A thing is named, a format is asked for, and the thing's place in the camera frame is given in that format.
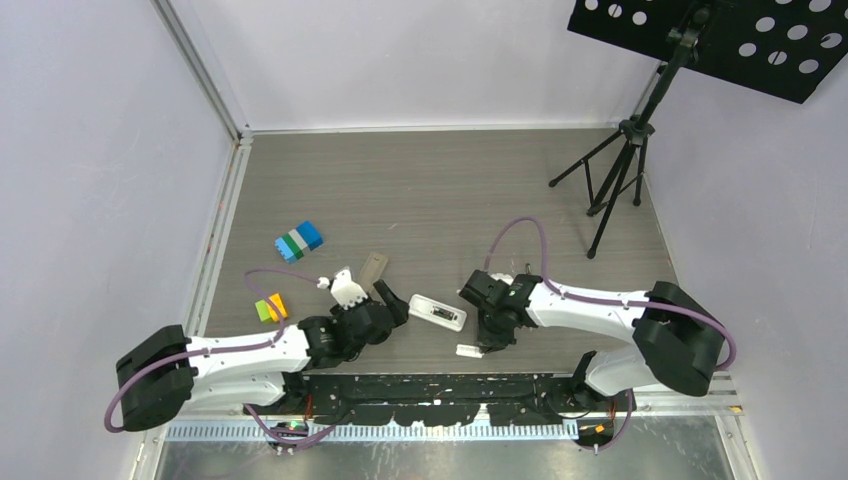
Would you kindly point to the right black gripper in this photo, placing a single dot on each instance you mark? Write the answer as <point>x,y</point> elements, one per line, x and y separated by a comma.
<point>488,341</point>

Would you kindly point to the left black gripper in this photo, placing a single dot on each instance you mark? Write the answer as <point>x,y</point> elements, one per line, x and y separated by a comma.
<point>398,307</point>

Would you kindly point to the white remote control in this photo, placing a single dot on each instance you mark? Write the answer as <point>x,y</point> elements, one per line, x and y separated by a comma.
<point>437,313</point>

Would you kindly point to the white battery cover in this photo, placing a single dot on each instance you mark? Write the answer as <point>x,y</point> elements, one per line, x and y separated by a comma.
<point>469,351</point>

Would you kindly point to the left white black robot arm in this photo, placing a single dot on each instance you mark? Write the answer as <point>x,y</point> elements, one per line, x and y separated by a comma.
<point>170,371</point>

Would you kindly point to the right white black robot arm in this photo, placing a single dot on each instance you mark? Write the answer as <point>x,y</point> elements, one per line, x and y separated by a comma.
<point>669,339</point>

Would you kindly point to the translucent beige remote cover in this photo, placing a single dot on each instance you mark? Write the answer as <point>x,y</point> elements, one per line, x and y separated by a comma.
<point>372,269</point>

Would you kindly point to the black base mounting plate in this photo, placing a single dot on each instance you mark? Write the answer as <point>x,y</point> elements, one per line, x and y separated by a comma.
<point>529,399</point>

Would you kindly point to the blue white green toy brick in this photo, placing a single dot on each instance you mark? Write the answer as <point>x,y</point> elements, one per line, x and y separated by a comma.
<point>299,241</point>

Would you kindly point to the yellow green toy brick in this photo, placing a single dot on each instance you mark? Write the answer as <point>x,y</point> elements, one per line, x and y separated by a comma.
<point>272,311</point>

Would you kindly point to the black music stand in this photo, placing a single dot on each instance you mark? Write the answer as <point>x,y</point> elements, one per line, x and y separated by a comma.
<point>783,49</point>

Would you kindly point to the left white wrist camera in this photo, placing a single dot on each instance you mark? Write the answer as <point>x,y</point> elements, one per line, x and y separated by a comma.
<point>346,291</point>

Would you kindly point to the perforated metal cable tray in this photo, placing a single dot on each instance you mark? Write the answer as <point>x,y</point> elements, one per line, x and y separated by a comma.
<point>477,430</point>

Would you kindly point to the aluminium corner frame post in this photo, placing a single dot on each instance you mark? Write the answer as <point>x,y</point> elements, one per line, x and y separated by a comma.
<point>185,29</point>

